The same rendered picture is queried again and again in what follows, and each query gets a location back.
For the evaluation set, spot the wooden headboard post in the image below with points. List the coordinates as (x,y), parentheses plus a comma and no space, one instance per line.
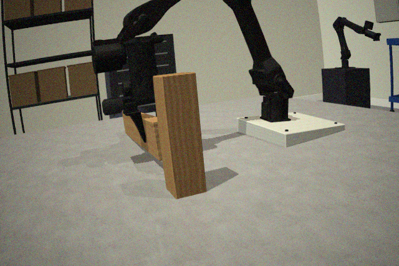
(177,110)

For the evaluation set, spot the long wooden board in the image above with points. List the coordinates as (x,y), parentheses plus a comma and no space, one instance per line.
(150,124)

